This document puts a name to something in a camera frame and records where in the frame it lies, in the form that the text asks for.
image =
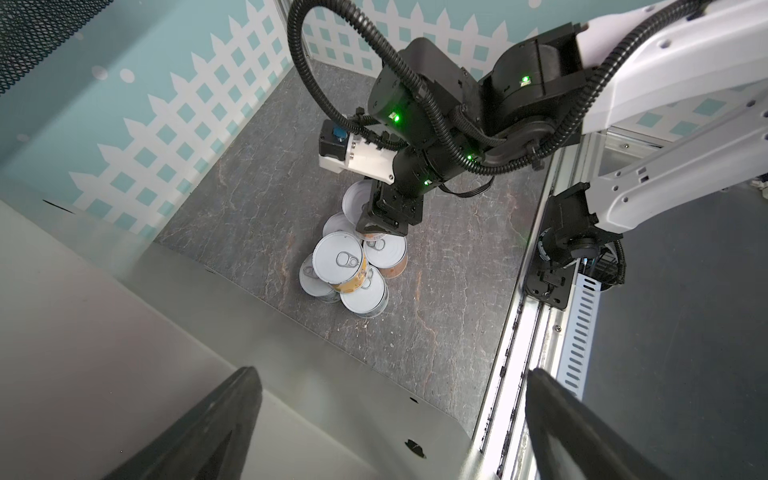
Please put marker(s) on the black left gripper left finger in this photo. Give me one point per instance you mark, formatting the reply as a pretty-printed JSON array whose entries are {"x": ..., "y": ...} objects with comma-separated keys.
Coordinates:
[{"x": 210, "y": 441}]

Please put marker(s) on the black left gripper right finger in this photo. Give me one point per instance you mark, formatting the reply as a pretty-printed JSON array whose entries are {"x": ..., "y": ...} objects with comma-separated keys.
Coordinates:
[{"x": 570, "y": 442}]

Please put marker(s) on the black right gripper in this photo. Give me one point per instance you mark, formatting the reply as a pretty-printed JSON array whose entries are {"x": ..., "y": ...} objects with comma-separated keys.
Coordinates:
[{"x": 387, "y": 211}]

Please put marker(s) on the yellow label can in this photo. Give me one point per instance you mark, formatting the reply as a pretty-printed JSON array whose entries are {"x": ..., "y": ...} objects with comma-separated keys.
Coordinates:
[{"x": 339, "y": 260}]

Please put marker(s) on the pink label can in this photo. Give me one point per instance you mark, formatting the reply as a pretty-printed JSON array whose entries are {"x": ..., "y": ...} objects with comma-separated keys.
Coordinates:
[{"x": 355, "y": 198}]

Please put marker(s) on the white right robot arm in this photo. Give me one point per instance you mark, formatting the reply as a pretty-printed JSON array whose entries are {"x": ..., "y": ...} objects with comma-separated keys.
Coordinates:
[{"x": 427, "y": 121}]

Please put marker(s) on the grey metal cabinet counter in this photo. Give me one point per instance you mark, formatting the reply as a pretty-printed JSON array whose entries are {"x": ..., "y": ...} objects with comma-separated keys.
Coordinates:
[{"x": 107, "y": 339}]

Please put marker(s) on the brown label can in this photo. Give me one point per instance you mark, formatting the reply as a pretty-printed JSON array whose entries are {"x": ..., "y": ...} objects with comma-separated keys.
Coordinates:
[{"x": 388, "y": 254}]

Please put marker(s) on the white lid can rear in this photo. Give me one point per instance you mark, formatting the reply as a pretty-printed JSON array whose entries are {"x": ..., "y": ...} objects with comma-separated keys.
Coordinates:
[{"x": 339, "y": 223}]

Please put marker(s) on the white lid can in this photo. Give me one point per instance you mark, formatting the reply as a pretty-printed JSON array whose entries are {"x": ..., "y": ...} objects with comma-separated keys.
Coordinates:
[
  {"x": 314, "y": 286},
  {"x": 339, "y": 223}
]

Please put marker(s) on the grey label can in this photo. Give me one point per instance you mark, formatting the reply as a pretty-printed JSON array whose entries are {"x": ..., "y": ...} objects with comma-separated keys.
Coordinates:
[{"x": 371, "y": 299}]

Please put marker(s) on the white lid can left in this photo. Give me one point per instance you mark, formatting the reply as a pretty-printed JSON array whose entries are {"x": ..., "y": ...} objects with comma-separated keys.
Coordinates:
[{"x": 314, "y": 286}]

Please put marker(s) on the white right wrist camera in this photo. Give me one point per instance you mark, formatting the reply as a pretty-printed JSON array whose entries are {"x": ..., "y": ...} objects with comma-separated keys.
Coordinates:
[{"x": 340, "y": 151}]

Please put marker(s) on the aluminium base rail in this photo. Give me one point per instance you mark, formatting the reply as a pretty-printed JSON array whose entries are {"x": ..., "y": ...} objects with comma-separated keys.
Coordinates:
[{"x": 531, "y": 337}]

